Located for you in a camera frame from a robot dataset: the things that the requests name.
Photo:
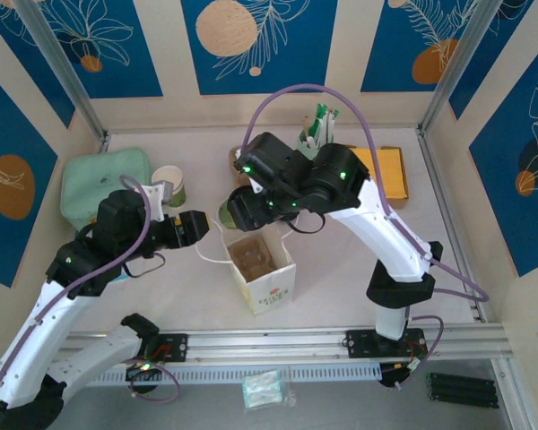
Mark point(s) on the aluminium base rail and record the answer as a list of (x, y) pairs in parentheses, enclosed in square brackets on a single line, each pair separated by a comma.
[(273, 342)]

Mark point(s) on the black ribbed block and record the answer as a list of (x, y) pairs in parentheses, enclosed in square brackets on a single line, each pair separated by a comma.
[(462, 389)]

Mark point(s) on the brown cardboard napkin tray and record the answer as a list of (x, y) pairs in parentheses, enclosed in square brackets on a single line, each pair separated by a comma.
[(401, 203)]

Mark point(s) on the yellow napkin stack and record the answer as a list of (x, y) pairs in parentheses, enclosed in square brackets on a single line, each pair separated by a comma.
[(385, 170)]

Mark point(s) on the white paper takeout bag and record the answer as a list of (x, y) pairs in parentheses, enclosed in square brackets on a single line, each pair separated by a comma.
[(273, 291)]

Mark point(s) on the brown cardboard cup carrier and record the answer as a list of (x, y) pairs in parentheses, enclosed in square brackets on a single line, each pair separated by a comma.
[(233, 170), (251, 262)]

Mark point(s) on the aluminium frame post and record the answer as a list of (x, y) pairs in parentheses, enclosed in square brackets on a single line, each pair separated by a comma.
[(457, 67), (63, 67)]

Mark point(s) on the clear plastic packet bag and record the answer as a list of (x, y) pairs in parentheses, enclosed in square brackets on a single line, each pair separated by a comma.
[(262, 389)]

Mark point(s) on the wooden stir stick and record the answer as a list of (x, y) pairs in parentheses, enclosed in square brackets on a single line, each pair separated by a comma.
[(304, 122)]

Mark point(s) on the blue white wipe packet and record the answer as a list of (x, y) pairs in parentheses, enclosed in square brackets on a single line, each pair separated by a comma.
[(126, 277)]

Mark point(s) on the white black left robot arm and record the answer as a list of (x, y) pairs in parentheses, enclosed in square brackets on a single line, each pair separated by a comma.
[(36, 327)]

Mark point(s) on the green tipped wrapped straw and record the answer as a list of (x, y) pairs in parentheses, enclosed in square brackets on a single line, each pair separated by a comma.
[(319, 114), (334, 115)]

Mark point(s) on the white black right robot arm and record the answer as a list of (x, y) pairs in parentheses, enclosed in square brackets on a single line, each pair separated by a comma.
[(385, 242)]

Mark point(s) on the mint green insulated bag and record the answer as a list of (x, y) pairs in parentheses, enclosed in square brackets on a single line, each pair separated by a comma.
[(98, 179)]

